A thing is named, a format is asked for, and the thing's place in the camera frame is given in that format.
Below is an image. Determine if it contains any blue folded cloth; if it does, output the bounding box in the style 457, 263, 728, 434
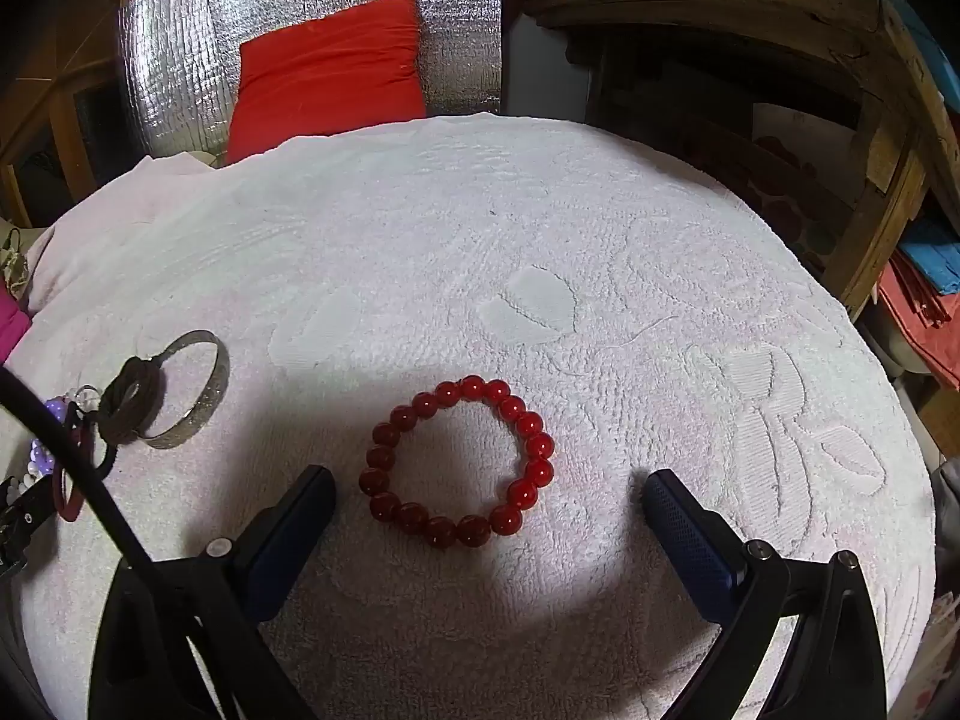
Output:
896, 217, 960, 301

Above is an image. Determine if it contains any black hair tie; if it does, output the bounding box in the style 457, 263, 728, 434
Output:
97, 355, 163, 441

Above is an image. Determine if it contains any silver bangle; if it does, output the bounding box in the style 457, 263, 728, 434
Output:
142, 330, 230, 451

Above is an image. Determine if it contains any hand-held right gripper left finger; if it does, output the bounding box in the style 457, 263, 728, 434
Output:
88, 465, 336, 720

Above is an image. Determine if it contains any light wooden cabinet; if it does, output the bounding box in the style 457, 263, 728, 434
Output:
0, 0, 151, 230

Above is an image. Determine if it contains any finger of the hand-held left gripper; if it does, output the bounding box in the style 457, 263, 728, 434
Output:
0, 476, 59, 578

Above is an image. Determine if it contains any black cable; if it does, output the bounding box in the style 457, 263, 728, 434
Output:
0, 366, 256, 720

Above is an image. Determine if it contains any red cushion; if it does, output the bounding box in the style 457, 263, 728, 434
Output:
223, 0, 428, 166

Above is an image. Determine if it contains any white embossed towel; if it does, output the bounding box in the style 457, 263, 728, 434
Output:
0, 112, 938, 720

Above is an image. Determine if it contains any red bead bracelet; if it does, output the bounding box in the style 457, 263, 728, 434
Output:
358, 373, 556, 548

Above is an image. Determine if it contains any magenta cushion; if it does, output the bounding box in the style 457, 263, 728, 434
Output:
0, 289, 35, 368

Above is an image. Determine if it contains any clear glass ornament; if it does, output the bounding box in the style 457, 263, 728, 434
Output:
0, 229, 31, 293

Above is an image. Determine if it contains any salmon folded cloth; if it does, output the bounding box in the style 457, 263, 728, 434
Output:
877, 255, 960, 391

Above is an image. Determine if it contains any silver foil insulation panel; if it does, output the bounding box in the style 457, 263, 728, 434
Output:
116, 0, 503, 166

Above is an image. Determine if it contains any red hair tie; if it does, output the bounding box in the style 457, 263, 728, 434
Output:
51, 401, 106, 524

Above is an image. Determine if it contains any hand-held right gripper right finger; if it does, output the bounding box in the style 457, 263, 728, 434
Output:
645, 469, 887, 720

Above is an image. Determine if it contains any clear purple bead bracelet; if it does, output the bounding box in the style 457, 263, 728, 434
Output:
28, 385, 102, 470

